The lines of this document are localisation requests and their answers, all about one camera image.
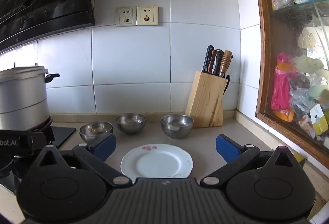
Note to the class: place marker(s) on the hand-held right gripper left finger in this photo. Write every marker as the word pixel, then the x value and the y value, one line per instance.
pixel 104 145

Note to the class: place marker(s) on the pink plastic bag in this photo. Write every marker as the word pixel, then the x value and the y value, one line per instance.
pixel 281 88

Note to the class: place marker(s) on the wooden knife block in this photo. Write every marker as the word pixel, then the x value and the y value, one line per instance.
pixel 205 103

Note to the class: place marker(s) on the aluminium pressure cooker pot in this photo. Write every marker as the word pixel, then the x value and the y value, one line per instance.
pixel 20 100

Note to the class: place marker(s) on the black glass gas stove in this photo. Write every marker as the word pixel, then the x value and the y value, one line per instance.
pixel 64 134

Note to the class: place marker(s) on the stainless steel bowl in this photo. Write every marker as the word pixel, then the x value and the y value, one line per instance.
pixel 130 122
pixel 95 131
pixel 176 125

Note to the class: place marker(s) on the crumpled clear plastic bag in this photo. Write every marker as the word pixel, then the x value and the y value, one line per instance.
pixel 302 98

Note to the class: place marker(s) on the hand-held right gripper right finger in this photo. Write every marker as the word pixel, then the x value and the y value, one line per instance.
pixel 226 148

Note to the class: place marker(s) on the orange packet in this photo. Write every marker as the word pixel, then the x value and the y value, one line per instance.
pixel 284 114

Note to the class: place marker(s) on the white floral plate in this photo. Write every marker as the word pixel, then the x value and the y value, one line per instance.
pixel 156 162

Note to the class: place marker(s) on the white yellow tag packet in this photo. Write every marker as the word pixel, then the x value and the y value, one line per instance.
pixel 318 118

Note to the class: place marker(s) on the wooden glass door cabinet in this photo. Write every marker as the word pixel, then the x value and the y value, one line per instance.
pixel 264 65

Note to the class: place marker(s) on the beige wall socket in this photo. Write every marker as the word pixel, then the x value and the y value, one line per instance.
pixel 126 16
pixel 147 15

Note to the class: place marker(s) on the black kitchen scissors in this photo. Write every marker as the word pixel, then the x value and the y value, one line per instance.
pixel 227 82

